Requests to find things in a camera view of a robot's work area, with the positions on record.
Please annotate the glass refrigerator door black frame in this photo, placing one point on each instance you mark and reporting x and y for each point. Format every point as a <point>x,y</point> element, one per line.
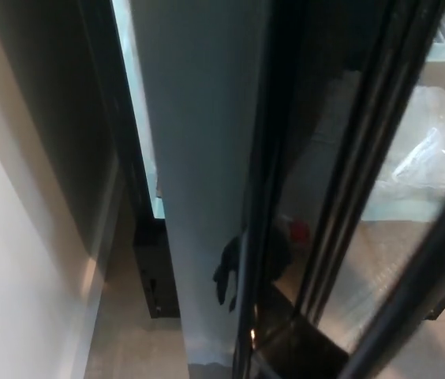
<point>262,197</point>

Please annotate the black glass-door refrigerator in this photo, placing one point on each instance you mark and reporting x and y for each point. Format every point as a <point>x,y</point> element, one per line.
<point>159,276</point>

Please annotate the white crumpled plastic bag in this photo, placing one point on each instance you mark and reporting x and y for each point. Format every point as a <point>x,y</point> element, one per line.
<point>423,150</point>

